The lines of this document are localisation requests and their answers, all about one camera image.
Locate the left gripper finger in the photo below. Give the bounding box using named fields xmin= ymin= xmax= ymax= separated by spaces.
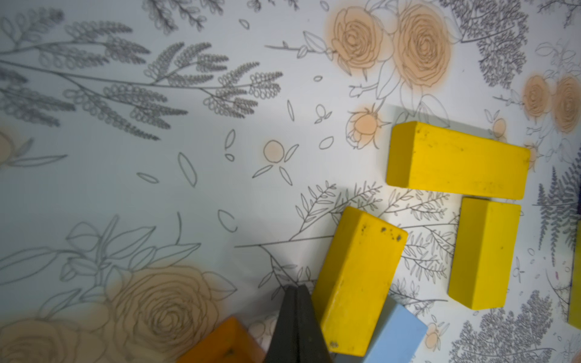
xmin=264 ymin=285 xmax=333 ymax=363

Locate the orange block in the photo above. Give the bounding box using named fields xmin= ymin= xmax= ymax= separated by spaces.
xmin=177 ymin=316 xmax=266 ymax=363

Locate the light blue block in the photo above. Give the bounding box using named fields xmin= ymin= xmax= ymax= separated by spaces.
xmin=334 ymin=296 xmax=428 ymax=363

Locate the small yellow block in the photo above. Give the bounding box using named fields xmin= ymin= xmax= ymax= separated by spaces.
xmin=448 ymin=198 xmax=521 ymax=310

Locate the long yellow block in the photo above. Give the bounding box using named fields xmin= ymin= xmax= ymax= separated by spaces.
xmin=386 ymin=121 xmax=530 ymax=200

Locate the yellow-green block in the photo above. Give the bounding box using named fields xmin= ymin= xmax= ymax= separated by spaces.
xmin=567 ymin=222 xmax=581 ymax=329

